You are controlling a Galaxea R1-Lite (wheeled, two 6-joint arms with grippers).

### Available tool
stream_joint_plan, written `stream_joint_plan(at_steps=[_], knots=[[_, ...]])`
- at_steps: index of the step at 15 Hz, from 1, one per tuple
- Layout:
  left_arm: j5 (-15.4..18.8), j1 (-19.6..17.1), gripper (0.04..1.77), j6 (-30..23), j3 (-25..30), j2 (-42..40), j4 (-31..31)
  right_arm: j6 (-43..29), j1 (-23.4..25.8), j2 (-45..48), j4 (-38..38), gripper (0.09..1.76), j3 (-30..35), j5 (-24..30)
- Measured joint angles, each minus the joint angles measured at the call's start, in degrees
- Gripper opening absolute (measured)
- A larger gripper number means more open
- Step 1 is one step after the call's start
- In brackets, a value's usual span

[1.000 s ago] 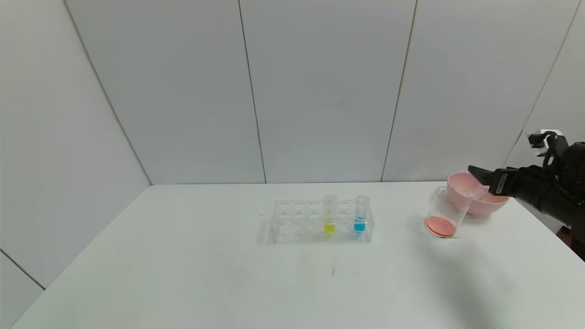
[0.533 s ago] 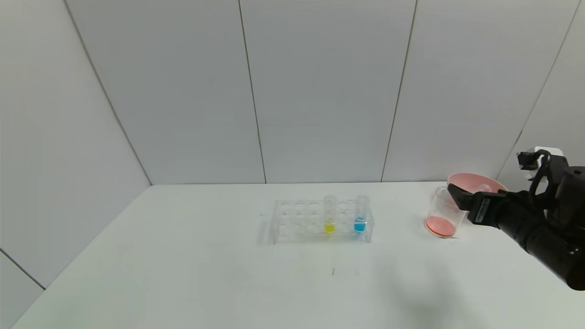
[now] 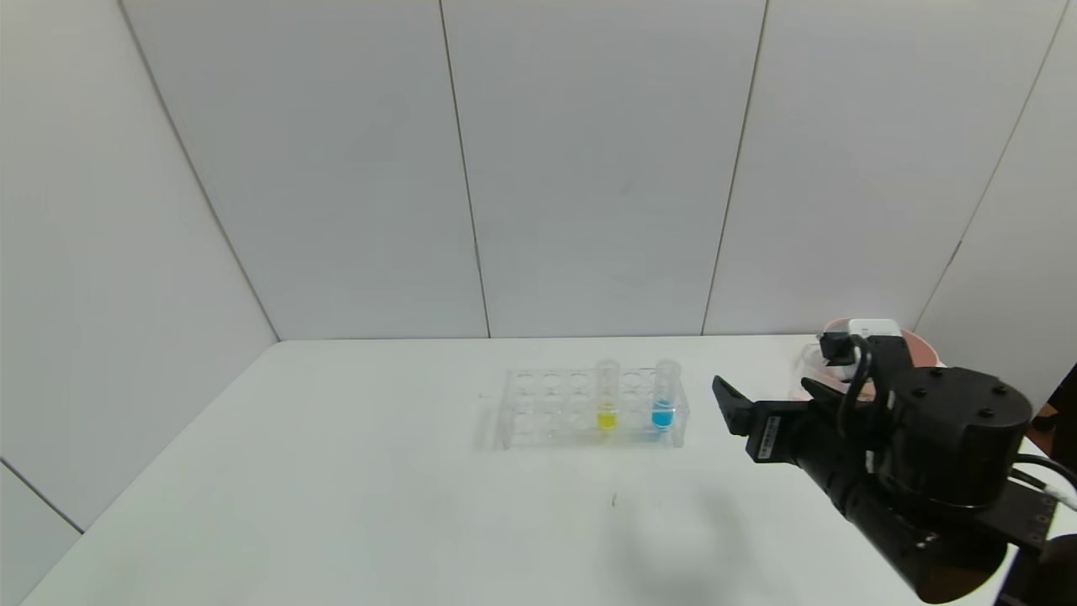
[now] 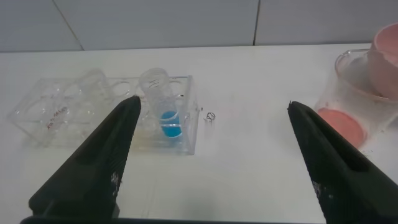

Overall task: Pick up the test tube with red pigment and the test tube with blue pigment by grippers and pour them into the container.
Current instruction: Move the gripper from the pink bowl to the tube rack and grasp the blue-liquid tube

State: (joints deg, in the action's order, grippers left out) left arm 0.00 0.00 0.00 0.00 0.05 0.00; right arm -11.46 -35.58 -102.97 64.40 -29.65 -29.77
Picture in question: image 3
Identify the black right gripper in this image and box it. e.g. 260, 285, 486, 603
712, 375, 869, 518

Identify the thin black camera cable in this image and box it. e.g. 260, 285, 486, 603
841, 335, 874, 444

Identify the test tube with blue pigment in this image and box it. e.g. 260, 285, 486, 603
652, 359, 680, 431

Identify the black arm cable white tag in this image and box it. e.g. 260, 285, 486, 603
1008, 453, 1077, 513

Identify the clear plastic beaker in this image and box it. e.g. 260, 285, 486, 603
789, 343, 851, 403

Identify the dark background object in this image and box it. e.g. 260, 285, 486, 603
1032, 364, 1077, 462

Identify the clear acrylic test tube rack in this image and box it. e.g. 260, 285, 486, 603
496, 366, 691, 449

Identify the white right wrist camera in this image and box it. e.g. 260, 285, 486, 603
819, 318, 915, 396

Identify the test tube with yellow pigment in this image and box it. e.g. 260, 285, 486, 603
594, 359, 621, 431

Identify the pink bowl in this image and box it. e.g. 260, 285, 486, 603
823, 318, 945, 371

